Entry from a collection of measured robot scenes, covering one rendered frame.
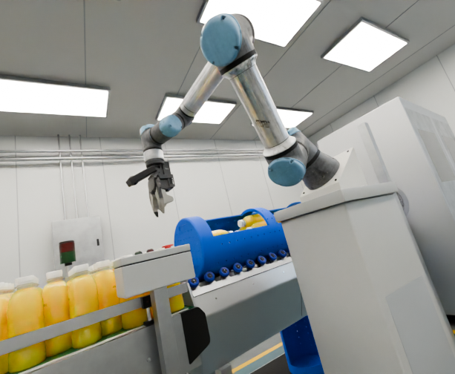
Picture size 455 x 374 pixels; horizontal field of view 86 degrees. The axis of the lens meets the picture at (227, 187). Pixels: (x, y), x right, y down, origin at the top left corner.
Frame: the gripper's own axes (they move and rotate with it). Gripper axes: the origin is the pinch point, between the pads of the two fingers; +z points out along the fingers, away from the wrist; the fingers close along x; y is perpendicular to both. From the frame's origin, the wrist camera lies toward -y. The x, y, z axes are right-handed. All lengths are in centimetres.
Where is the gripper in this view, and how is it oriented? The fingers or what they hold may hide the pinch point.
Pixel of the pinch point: (158, 212)
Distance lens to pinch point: 94.9
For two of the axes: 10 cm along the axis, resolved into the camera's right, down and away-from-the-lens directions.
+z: 2.3, 9.5, -2.3
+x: -5.5, 3.2, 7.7
